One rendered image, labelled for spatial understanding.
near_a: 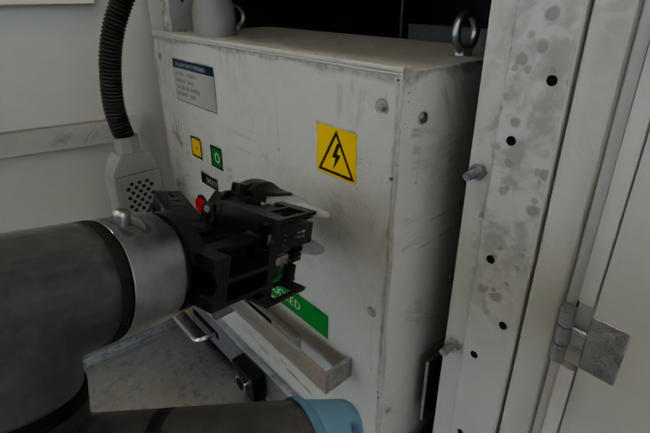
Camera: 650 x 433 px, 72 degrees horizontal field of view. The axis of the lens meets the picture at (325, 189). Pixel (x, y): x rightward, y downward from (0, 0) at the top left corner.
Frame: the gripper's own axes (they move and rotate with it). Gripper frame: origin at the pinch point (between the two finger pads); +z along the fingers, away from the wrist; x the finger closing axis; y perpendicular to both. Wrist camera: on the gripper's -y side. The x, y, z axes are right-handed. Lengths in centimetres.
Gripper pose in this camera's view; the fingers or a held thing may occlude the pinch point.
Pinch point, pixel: (300, 215)
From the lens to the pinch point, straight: 48.7
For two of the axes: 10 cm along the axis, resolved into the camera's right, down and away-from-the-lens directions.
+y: 8.4, 2.3, -5.0
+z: 5.3, -0.9, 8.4
